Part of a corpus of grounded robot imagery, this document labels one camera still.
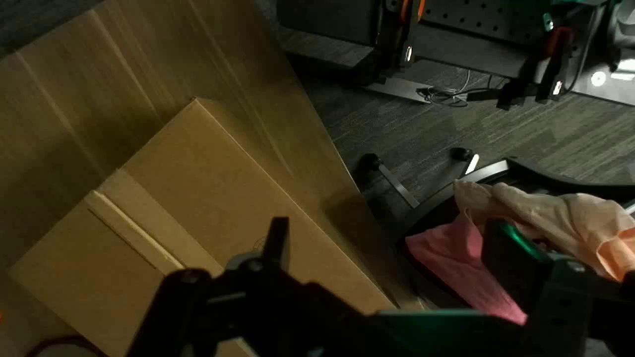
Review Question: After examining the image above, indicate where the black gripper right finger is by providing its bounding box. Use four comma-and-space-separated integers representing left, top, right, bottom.
486, 220, 553, 313

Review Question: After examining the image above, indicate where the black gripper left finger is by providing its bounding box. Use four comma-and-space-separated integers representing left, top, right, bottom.
262, 216, 291, 265

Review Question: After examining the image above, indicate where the pink cloth garment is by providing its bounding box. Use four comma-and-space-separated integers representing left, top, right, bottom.
403, 214, 530, 327

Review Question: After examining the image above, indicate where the peach cloth garment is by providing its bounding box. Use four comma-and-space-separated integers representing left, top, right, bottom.
452, 178, 635, 283

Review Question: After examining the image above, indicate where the brown cardboard box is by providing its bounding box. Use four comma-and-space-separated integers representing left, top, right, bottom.
8, 97, 399, 357

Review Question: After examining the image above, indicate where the black stand with red clamp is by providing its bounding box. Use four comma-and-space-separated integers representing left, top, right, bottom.
496, 23, 579, 111

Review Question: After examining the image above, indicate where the black stand with orange clamp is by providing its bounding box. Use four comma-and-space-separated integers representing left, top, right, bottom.
377, 0, 428, 75

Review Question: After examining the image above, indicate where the grey metal base plate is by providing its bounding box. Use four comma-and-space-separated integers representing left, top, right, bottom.
363, 69, 442, 107

